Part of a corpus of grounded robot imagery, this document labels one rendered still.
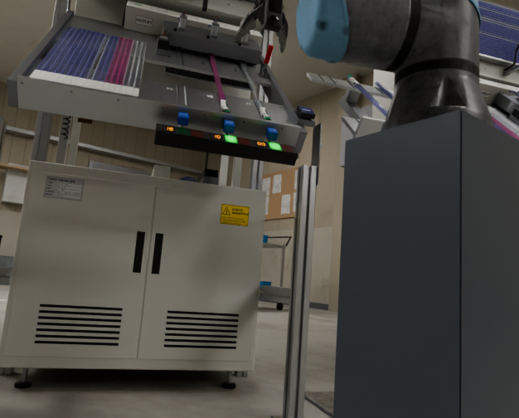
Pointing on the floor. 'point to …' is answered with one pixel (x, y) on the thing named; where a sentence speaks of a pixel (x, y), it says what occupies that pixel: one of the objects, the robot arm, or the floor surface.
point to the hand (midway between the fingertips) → (259, 49)
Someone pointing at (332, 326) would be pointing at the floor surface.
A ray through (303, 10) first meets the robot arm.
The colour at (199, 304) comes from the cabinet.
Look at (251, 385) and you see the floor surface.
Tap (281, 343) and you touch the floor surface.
